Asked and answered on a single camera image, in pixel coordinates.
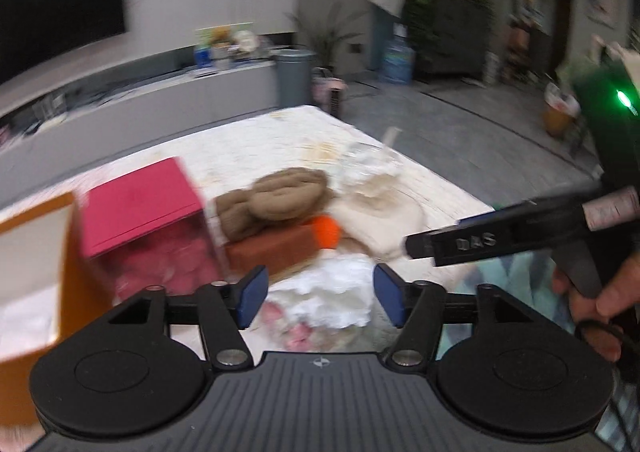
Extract clear plastic bag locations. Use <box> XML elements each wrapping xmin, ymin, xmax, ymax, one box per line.
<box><xmin>335</xmin><ymin>137</ymin><xmax>406</xmax><ymax>195</ymax></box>

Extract blue water jug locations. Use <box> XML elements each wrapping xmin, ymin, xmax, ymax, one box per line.
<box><xmin>380</xmin><ymin>29</ymin><xmax>416</xmax><ymax>85</ymax></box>

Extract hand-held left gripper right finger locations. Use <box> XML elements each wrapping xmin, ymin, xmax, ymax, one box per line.
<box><xmin>373</xmin><ymin>263</ymin><xmax>533</xmax><ymax>368</ymax></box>

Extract clear box with pink lid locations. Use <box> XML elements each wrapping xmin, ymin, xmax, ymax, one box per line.
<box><xmin>75</xmin><ymin>157</ymin><xmax>231</xmax><ymax>305</ymax></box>

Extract beige cloth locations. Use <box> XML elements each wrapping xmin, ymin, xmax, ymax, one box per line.
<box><xmin>332</xmin><ymin>174</ymin><xmax>426</xmax><ymax>261</ymax></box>

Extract pink woven basket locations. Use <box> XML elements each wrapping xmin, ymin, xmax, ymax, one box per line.
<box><xmin>311</xmin><ymin>66</ymin><xmax>333</xmax><ymax>103</ymax></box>

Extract pink crochet toy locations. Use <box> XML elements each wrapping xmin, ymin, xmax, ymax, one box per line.
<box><xmin>265</xmin><ymin>302</ymin><xmax>321</xmax><ymax>353</ymax></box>

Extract black wall television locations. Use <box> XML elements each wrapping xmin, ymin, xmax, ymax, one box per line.
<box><xmin>0</xmin><ymin>0</ymin><xmax>126</xmax><ymax>85</ymax></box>

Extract grey trash bin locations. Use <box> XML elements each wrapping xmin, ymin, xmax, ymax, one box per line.
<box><xmin>274</xmin><ymin>48</ymin><xmax>317</xmax><ymax>108</ymax></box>

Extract dark drawer cabinet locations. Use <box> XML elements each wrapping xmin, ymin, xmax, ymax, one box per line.
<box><xmin>420</xmin><ymin>0</ymin><xmax>494</xmax><ymax>83</ymax></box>

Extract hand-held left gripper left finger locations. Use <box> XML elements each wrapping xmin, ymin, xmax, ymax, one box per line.
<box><xmin>107</xmin><ymin>266</ymin><xmax>269</xmax><ymax>368</ymax></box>

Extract pink space heater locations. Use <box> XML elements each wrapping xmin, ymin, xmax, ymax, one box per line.
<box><xmin>320</xmin><ymin>79</ymin><xmax>349</xmax><ymax>117</ymax></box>

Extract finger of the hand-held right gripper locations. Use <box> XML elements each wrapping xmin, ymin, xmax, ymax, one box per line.
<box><xmin>404</xmin><ymin>212</ymin><xmax>586</xmax><ymax>268</ymax></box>
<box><xmin>457</xmin><ymin>193</ymin><xmax>586</xmax><ymax>230</ymax></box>

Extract orange ball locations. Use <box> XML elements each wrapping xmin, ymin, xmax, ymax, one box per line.
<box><xmin>310</xmin><ymin>214</ymin><xmax>343</xmax><ymax>251</ymax></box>

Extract brown knitted toy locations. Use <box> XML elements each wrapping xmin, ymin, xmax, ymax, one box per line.
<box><xmin>212</xmin><ymin>168</ymin><xmax>334</xmax><ymax>243</ymax></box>

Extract orange waste bin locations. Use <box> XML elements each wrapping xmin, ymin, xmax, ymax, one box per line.
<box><xmin>544</xmin><ymin>82</ymin><xmax>582</xmax><ymax>138</ymax></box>

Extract white television console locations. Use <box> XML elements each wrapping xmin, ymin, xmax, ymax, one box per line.
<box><xmin>0</xmin><ymin>59</ymin><xmax>279</xmax><ymax>153</ymax></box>

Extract orange storage box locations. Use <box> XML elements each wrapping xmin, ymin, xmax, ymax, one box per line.
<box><xmin>0</xmin><ymin>192</ymin><xmax>121</xmax><ymax>438</ymax></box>

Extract white knitted item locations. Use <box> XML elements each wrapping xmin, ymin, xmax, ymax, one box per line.
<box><xmin>267</xmin><ymin>252</ymin><xmax>376</xmax><ymax>331</ymax></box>

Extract brown sponge block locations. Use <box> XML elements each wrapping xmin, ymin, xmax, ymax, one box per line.
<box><xmin>222</xmin><ymin>223</ymin><xmax>321</xmax><ymax>276</ymax></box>

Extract long-leaf potted plant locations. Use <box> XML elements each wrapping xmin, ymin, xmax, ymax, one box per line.
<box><xmin>290</xmin><ymin>2</ymin><xmax>367</xmax><ymax>79</ymax></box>

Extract person's right hand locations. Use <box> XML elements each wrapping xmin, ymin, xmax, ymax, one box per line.
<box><xmin>552</xmin><ymin>262</ymin><xmax>640</xmax><ymax>362</ymax></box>

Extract teddy bear and items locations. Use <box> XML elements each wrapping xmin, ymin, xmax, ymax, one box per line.
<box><xmin>195</xmin><ymin>23</ymin><xmax>254</xmax><ymax>68</ymax></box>

